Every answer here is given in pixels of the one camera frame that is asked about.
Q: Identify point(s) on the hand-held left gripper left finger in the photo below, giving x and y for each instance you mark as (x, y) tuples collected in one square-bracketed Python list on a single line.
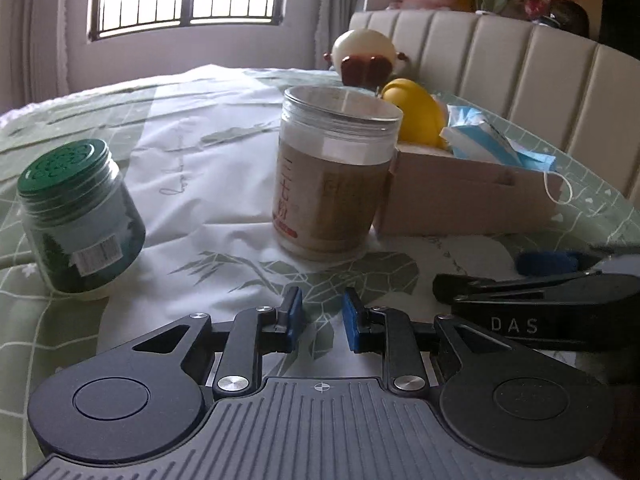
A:
[(296, 312)]

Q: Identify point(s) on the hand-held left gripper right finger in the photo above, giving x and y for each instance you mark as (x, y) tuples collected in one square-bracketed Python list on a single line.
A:
[(352, 322)]

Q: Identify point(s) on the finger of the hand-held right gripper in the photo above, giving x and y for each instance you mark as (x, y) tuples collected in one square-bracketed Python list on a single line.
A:
[(545, 262), (450, 287)]

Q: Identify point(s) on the cardboard box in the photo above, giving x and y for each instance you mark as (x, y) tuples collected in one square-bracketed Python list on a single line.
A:
[(450, 200)]

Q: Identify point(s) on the blue face mask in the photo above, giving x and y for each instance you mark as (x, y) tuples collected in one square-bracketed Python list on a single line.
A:
[(535, 160), (475, 137)]

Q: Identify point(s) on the clear jar with beige label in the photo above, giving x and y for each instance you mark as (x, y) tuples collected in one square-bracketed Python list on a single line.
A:
[(330, 195)]

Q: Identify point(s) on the green printed bed sheet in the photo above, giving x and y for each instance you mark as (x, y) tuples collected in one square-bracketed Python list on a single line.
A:
[(200, 160)]

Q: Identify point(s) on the cream padded headboard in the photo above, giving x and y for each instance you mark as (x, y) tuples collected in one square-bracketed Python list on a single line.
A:
[(500, 60)]

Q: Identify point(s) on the green jar with lid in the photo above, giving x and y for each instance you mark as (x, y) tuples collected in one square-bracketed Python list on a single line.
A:
[(85, 220)]

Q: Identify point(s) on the dark round object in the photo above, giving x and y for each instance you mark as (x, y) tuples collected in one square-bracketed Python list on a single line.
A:
[(567, 17)]

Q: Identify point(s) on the white plush with brown feet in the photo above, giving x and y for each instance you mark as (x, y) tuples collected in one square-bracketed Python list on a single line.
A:
[(360, 45)]

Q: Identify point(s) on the beige curtain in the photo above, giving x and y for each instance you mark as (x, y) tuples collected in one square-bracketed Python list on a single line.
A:
[(40, 35), (325, 5)]

